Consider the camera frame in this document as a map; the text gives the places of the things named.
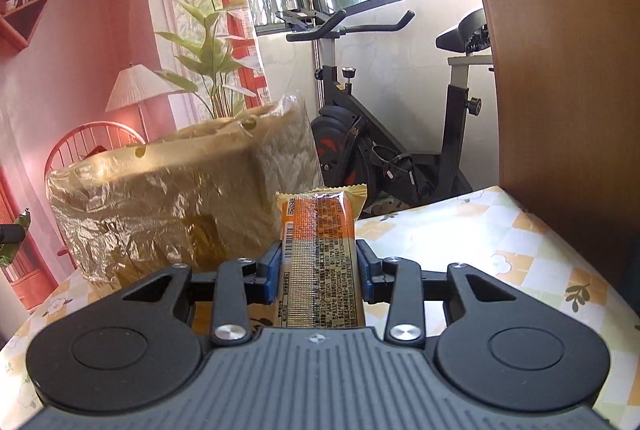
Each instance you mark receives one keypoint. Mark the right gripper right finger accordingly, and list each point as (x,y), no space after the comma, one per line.
(397,282)

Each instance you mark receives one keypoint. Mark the taped cardboard box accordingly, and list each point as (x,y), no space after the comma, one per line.
(200,196)

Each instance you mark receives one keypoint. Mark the green snack packet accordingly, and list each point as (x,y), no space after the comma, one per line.
(8,252)

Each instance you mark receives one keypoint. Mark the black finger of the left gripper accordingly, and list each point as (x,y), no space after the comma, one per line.
(11,234)

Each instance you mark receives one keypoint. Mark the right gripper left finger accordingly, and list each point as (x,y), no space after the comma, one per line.
(240,283)

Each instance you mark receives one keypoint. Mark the wooden headboard panel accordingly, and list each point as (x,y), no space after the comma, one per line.
(567,77)

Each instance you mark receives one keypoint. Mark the orange snack bar wrapper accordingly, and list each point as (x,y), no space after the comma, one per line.
(319,277)

